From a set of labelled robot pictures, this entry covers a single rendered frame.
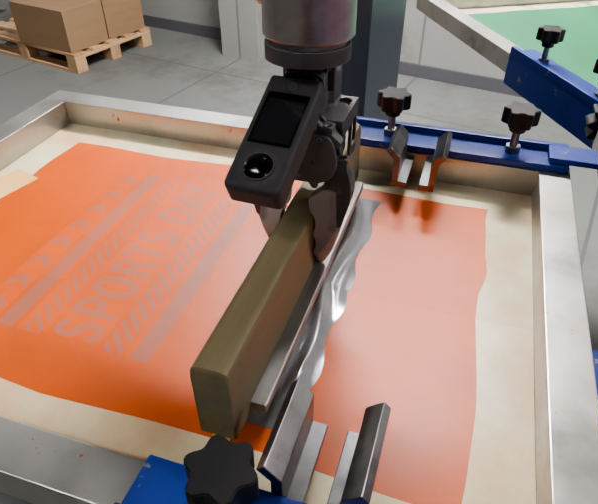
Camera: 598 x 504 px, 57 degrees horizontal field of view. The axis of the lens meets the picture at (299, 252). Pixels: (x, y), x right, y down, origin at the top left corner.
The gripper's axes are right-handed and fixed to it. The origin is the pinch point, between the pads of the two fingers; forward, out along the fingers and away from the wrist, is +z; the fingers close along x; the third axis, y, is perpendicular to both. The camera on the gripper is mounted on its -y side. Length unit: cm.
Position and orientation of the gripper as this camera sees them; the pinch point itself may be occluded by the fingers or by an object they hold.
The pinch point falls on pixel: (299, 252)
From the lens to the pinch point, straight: 55.0
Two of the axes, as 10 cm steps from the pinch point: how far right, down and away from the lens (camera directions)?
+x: -9.5, -1.9, 2.4
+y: 3.0, -5.7, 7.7
